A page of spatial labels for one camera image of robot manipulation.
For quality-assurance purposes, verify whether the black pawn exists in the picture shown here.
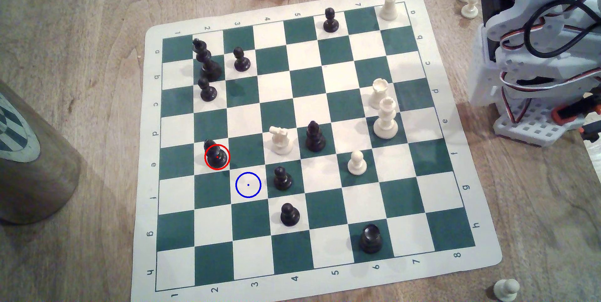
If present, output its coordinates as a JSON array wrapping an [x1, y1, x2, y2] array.
[[323, 7, 340, 33], [233, 47, 251, 72], [273, 166, 294, 191], [280, 203, 301, 227], [198, 77, 218, 102]]

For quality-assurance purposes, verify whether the white knight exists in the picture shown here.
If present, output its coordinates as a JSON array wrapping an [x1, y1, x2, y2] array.
[[269, 126, 295, 155]]

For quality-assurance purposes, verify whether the green white chess mat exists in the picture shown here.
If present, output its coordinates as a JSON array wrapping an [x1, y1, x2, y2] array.
[[131, 0, 503, 302]]

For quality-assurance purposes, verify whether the orange black clamp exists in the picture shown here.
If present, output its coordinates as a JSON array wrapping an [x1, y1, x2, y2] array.
[[550, 94, 601, 143]]

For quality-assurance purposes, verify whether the black bishop chess piece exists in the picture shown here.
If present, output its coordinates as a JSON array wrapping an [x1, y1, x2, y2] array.
[[203, 139, 230, 170], [306, 121, 326, 153]]

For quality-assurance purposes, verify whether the tall black king piece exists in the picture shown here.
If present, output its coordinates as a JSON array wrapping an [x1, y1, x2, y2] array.
[[192, 38, 223, 82]]

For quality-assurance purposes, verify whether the brown cylindrical chess bag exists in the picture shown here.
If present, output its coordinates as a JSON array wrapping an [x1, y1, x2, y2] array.
[[0, 79, 83, 226]]

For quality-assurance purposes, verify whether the tall white queen piece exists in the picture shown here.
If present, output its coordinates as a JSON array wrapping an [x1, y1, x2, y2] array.
[[374, 97, 399, 139]]

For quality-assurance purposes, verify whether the black rook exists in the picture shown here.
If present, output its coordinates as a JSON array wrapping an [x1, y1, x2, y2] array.
[[360, 223, 383, 254]]

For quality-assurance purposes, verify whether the white flat board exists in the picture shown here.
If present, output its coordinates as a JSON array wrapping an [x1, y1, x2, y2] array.
[[583, 126, 601, 185]]

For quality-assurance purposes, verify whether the white rook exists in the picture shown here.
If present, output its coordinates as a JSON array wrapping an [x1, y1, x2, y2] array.
[[368, 78, 390, 110], [378, 0, 399, 22]]

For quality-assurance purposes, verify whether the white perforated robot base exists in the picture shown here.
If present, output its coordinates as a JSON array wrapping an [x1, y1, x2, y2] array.
[[493, 100, 576, 148]]

